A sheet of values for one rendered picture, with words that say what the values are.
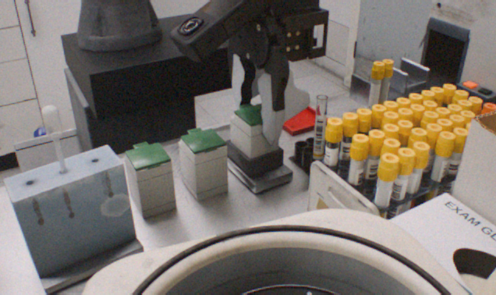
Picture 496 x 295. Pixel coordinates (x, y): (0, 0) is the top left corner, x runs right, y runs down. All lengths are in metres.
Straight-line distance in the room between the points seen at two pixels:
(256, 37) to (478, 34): 0.39
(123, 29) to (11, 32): 1.34
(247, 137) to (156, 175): 0.11
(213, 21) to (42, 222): 0.24
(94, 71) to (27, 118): 1.55
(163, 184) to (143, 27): 0.37
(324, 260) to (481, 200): 0.18
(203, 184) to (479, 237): 0.29
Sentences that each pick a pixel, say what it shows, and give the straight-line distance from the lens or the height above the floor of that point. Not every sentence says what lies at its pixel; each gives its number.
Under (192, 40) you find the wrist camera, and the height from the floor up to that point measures 1.06.
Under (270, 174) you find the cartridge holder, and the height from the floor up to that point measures 0.89.
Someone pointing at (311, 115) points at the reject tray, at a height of 0.88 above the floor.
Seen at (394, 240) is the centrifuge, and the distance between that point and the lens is 0.32.
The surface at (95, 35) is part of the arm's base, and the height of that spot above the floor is 0.97.
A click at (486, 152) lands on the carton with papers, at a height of 1.00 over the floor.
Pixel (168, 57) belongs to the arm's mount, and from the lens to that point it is 0.73.
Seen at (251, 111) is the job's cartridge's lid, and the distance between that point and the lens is 0.53.
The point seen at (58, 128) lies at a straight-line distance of 0.40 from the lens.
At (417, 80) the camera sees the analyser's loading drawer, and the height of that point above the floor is 0.92.
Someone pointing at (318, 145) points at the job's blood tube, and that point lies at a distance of 0.54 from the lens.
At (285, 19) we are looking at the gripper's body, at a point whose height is 1.07.
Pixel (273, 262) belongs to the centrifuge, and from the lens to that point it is 0.32.
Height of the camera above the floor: 1.20
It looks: 31 degrees down
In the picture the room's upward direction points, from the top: straight up
